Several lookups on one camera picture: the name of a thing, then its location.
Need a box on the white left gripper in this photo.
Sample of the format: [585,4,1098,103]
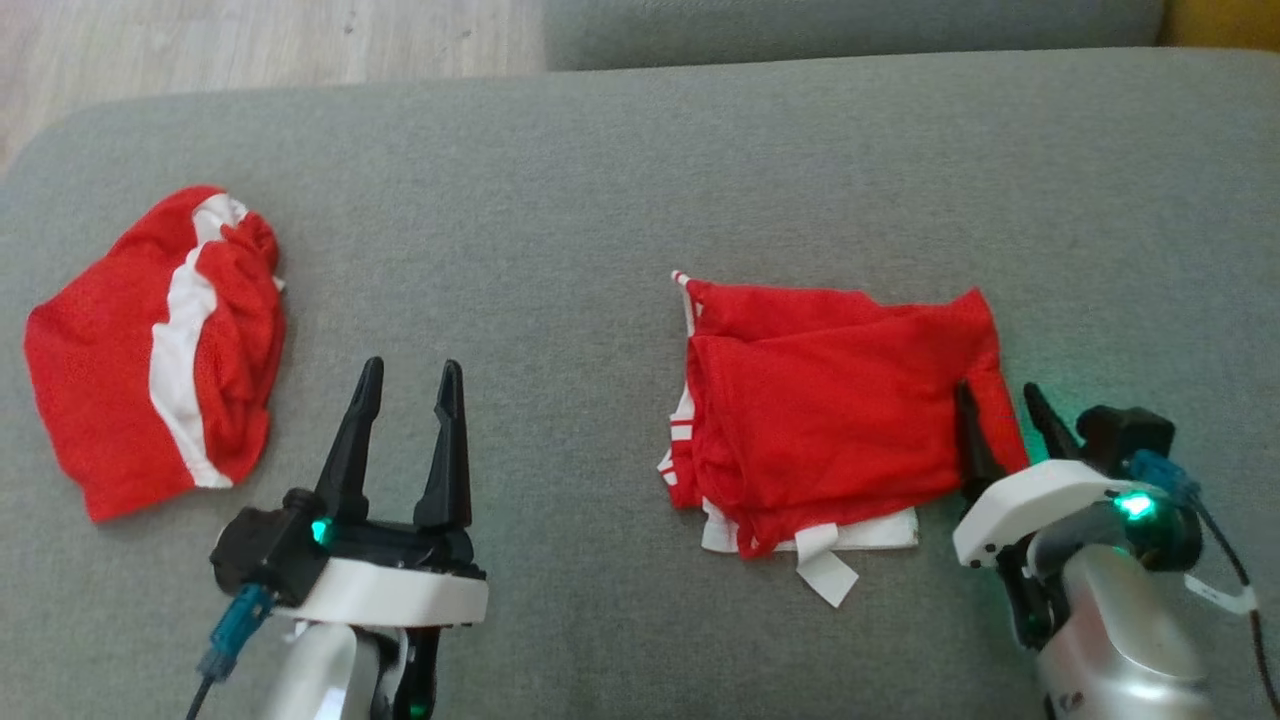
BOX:
[272,357,490,629]

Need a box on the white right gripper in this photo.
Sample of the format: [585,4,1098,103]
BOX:
[952,380,1137,570]

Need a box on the red number jersey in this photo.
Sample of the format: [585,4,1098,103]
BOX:
[657,270,1032,609]

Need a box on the red shorts white stripe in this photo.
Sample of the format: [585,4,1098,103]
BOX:
[24,185,289,524]

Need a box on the grey sofa seat cushion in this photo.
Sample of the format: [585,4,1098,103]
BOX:
[0,48,1280,720]

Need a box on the grey sofa back cushion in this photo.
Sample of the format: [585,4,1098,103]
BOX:
[543,0,1167,72]

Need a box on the yellow cushion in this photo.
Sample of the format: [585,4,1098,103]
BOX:
[1160,0,1280,52]

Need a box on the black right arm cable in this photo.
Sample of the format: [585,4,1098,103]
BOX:
[1128,449,1280,720]

